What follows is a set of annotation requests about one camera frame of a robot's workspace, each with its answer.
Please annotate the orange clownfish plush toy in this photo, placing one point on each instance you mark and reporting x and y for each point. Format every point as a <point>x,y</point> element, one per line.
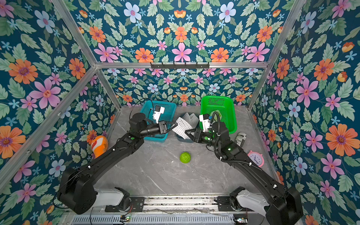
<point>99,146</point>

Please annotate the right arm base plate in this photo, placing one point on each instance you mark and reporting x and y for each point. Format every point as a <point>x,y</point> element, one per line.
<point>228,204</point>

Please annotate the teal plastic basket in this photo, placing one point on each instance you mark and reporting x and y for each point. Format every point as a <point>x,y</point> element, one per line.
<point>167,115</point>

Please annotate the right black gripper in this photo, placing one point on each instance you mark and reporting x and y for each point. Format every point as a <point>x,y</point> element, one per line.
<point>197,135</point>

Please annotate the green custard apple back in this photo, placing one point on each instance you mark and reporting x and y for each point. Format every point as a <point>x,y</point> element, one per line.
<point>185,157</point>

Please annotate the white foam net remaining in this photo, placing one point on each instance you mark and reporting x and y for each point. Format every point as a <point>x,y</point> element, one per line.
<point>191,119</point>

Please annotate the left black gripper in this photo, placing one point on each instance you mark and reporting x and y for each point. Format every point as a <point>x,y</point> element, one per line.
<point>159,131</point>

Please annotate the green plastic basket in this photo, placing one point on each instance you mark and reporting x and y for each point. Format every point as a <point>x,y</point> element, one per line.
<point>225,107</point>

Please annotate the black hook rail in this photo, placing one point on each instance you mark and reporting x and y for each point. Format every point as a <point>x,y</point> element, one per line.
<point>185,65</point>

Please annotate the pink alarm clock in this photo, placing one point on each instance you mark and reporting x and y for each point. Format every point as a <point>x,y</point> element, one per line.
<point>257,158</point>

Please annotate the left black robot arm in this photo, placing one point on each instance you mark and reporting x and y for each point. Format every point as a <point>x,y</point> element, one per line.
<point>77,190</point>

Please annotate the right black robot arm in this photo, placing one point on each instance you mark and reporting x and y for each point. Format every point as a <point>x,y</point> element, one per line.
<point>278,204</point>

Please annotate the patterned black white can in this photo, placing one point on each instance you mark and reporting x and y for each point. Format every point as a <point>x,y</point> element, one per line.
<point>240,139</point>

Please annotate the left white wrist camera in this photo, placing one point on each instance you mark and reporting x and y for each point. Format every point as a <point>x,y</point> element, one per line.
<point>158,111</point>

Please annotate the white foam net back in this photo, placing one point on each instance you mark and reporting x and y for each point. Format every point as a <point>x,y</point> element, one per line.
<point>182,126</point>

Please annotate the grey foam net tray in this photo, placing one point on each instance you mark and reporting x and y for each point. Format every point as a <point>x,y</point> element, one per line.
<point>180,138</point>

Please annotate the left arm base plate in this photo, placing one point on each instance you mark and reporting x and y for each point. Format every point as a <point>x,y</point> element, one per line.
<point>133,204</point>

